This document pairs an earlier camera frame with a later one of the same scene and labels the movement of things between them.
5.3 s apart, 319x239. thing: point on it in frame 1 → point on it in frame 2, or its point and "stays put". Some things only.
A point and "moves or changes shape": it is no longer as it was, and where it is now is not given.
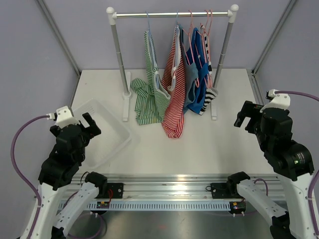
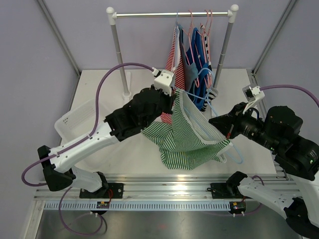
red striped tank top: [174, 82] stays put
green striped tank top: [152, 97] moves or changes shape
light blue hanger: [153, 55] → [213, 107]
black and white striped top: [211, 93] stays put
